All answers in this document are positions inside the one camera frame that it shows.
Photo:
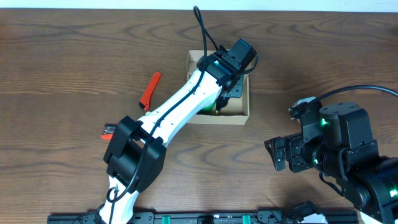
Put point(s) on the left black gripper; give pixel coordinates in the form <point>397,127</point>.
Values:
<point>235,88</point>

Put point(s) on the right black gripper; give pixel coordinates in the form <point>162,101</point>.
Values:
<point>286,152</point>

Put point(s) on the brown cardboard box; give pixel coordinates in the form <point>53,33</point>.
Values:
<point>236,112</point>

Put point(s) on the green tape roll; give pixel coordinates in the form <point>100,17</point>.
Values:
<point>208,108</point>

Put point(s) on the red utility knife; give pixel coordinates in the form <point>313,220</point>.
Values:
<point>146,98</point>

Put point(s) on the red black stapler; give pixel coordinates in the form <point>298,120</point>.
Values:
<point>108,131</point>

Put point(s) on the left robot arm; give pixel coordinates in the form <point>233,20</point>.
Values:
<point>136,152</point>

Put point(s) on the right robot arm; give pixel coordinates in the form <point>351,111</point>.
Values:
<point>337,141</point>

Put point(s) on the black mounting rail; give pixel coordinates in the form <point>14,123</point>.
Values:
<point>261,216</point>

